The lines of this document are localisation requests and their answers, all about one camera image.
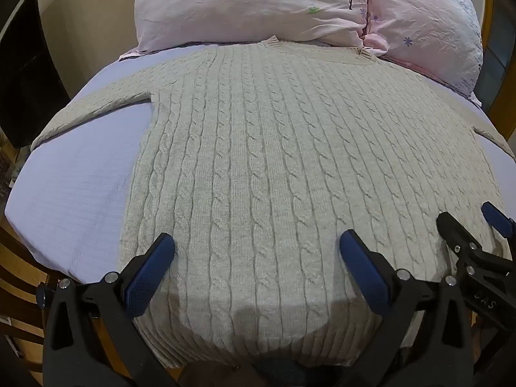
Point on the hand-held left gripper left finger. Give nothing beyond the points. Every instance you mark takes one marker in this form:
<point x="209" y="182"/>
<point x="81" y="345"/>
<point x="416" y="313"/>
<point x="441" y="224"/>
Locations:
<point x="150" y="271"/>

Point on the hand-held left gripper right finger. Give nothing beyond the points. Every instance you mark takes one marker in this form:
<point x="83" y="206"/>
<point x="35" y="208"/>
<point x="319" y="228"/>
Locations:
<point x="363" y="271"/>

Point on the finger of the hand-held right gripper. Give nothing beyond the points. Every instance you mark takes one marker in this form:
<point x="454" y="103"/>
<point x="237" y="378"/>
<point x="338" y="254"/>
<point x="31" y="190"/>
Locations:
<point x="459" y="234"/>
<point x="496" y="214"/>

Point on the lavender bed sheet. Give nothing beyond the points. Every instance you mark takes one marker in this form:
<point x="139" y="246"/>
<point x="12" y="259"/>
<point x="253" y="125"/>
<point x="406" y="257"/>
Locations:
<point x="80" y="185"/>

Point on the pink floral pillow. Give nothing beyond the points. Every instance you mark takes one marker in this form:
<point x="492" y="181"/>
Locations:
<point x="250" y="4"/>
<point x="431" y="28"/>

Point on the dark cabinet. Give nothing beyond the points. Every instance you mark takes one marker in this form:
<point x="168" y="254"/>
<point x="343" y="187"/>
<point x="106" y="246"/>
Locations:
<point x="28" y="72"/>

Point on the wooden bed frame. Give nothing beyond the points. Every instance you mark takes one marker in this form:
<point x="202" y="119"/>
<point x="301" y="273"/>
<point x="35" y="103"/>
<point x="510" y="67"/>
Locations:
<point x="20" y="290"/>

